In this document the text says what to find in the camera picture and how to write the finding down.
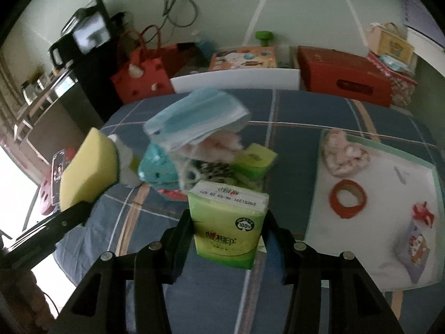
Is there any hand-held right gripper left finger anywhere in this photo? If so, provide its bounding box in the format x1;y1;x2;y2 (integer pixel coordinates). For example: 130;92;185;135
59;210;195;334

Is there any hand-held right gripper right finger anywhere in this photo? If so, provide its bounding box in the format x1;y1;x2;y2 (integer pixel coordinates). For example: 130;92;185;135
259;210;406;334

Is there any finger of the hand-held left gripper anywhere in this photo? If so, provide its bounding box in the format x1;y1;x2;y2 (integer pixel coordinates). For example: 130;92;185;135
0;200;94;268

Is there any small green tissue pack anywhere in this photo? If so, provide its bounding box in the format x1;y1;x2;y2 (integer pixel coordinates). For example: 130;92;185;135
188;180;270;271

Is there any yellow sponge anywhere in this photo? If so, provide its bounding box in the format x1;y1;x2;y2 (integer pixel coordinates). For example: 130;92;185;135
59;127;121;210

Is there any teal tissue pack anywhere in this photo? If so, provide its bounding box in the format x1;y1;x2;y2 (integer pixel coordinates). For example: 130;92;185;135
137;143;186;189

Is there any red tape roll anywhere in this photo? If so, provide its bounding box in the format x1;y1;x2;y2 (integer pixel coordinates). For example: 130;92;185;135
329;179;368;220

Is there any pink plush toy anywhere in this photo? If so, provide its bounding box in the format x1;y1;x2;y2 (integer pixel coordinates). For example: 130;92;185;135
174;130;244;165

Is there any shallow teal cardboard tray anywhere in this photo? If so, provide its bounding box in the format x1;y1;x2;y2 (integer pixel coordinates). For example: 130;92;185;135
304;128;439;292

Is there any pink cloth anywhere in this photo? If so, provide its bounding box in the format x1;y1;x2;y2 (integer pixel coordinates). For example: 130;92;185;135
321;129;371;178

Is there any purple packet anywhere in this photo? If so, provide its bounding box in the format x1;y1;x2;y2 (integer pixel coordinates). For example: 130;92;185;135
394;223;437;285

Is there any red round perforated object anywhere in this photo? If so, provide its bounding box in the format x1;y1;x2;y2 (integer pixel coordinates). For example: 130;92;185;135
38;177;60;217

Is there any leopard print cloth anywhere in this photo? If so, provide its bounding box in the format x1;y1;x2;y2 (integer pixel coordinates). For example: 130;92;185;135
184;160;234;186

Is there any white plastic bottle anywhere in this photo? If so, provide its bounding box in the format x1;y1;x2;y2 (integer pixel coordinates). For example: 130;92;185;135
116;136;143;187

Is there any blue face mask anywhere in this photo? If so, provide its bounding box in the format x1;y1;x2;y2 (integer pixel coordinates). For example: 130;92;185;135
144;89;250;153

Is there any blue plaid bedsheet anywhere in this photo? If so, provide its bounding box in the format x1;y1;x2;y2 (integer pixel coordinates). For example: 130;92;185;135
54;89;439;334

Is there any red tote bag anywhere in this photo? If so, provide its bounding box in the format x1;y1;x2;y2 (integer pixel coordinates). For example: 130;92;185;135
110;25;195;105

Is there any black monitor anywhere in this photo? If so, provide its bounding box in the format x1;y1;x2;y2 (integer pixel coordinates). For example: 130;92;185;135
48;0;112;71

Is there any red cardboard box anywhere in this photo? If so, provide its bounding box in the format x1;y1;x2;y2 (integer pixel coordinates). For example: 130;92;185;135
296;46;393;108

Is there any soap dispenser bottle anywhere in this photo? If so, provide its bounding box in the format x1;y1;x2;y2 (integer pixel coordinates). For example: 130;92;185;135
193;30;214;54

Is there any patterned gift box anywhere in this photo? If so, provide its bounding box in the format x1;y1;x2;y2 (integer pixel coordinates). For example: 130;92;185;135
368;52;418;110

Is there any yellow gift bag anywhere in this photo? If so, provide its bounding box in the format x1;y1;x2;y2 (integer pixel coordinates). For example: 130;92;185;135
369;23;415;65

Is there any white desk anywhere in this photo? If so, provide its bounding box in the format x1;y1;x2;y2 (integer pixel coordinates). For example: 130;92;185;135
406;24;445;48

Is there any black wall cable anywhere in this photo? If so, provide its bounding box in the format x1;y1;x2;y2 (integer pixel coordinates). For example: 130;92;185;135
162;0;199;28

